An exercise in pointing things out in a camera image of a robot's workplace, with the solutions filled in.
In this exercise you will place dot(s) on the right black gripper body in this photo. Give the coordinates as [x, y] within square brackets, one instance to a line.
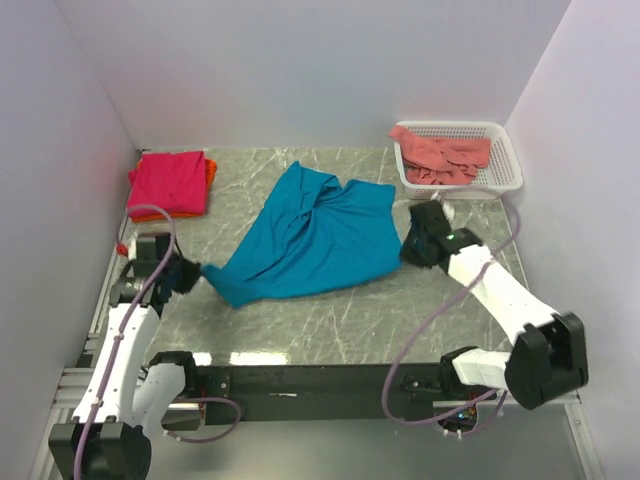
[413, 249]

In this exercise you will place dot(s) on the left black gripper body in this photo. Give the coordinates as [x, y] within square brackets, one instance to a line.
[169, 266]

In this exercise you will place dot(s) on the blue t shirt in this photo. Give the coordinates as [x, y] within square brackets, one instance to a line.
[313, 235]

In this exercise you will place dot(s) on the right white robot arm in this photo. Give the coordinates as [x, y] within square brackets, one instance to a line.
[548, 357]

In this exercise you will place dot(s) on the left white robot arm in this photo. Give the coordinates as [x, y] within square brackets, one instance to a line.
[109, 433]

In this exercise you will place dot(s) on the folded magenta t shirt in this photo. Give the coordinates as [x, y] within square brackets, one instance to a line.
[167, 182]

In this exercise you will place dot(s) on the salmon pink t shirt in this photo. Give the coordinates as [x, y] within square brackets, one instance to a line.
[441, 161]

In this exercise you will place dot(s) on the white plastic basket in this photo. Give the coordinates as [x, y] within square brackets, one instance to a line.
[502, 175]

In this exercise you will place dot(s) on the black base beam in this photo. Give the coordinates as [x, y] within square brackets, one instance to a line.
[418, 393]

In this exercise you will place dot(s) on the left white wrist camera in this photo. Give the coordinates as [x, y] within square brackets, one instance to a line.
[126, 249]

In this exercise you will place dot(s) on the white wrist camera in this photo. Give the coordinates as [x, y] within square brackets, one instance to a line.
[447, 208]
[126, 249]

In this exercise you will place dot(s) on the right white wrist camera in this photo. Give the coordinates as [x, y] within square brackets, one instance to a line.
[447, 208]

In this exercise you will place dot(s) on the aluminium rail frame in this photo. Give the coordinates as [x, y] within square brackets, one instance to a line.
[67, 390]

